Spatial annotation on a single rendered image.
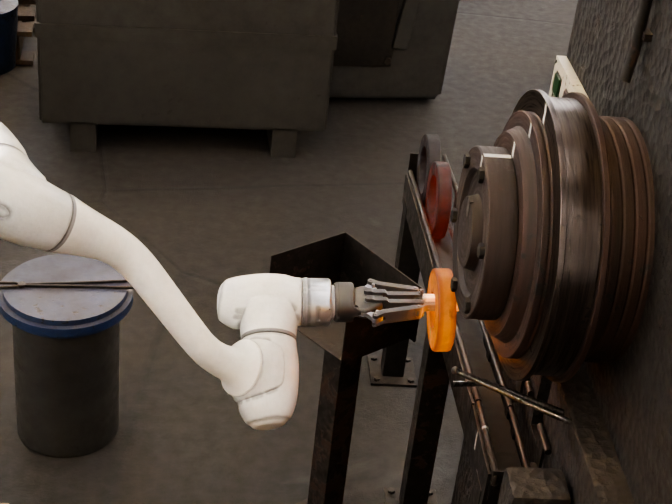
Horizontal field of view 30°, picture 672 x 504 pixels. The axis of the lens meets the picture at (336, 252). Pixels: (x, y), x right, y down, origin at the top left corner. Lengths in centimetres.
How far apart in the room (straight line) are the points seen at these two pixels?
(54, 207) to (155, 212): 225
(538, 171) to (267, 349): 61
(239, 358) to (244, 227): 201
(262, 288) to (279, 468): 101
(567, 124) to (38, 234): 82
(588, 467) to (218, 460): 142
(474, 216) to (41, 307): 132
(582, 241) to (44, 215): 81
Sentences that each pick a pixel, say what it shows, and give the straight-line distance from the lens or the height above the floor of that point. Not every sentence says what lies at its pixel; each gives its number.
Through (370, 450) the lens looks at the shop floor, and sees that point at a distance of 329.
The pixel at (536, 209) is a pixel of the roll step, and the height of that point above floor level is 123.
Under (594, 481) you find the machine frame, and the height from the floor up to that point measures 87.
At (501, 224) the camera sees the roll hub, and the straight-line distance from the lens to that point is 190.
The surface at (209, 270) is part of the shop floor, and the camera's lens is 393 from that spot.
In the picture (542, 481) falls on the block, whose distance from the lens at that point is 206.
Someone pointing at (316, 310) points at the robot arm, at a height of 84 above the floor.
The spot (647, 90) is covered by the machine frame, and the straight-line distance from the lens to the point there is 199.
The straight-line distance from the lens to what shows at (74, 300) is 302.
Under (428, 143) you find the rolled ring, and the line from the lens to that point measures 315.
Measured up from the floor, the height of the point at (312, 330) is 60.
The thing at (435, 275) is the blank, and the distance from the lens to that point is 232.
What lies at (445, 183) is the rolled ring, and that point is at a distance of 296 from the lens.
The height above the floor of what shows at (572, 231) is 124.
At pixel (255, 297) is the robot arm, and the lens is 227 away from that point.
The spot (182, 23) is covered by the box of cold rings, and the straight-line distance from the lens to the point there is 437.
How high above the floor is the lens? 212
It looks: 31 degrees down
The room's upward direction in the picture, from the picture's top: 6 degrees clockwise
